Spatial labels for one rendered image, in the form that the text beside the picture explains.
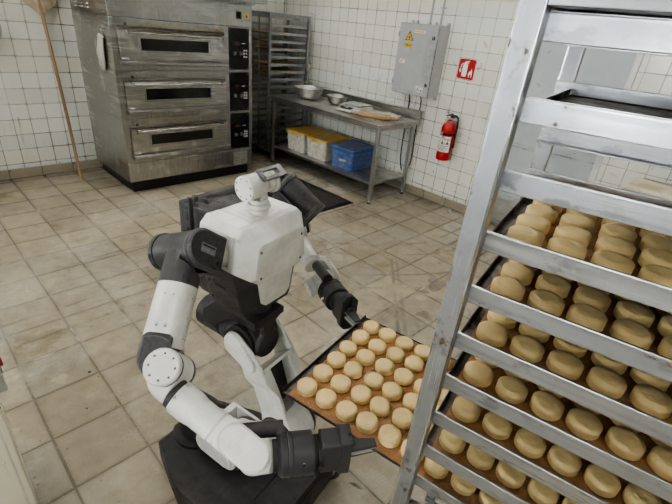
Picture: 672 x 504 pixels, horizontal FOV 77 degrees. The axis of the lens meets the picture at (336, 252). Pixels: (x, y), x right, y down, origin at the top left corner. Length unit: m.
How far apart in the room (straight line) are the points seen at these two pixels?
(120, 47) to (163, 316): 3.85
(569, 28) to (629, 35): 0.06
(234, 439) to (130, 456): 1.36
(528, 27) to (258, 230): 0.77
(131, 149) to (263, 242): 3.83
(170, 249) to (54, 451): 1.50
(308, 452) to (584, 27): 0.83
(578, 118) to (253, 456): 0.78
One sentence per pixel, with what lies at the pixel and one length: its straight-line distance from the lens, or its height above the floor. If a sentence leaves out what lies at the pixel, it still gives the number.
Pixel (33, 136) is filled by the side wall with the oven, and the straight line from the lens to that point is 5.65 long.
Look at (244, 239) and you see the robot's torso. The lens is 1.08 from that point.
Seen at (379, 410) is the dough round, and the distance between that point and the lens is 1.06.
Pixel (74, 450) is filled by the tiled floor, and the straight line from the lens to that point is 2.36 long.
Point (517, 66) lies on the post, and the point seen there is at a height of 1.73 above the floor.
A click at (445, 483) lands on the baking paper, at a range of 1.01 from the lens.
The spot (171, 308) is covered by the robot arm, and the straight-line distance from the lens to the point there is 1.00.
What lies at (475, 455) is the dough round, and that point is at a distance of 0.93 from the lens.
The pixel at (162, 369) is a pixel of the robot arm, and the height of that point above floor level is 1.10.
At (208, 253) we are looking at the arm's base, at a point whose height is 1.25.
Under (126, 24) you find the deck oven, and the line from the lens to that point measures 4.71.
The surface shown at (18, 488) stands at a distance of 1.87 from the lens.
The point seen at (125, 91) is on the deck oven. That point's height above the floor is 1.02.
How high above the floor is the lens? 1.75
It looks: 28 degrees down
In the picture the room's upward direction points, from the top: 6 degrees clockwise
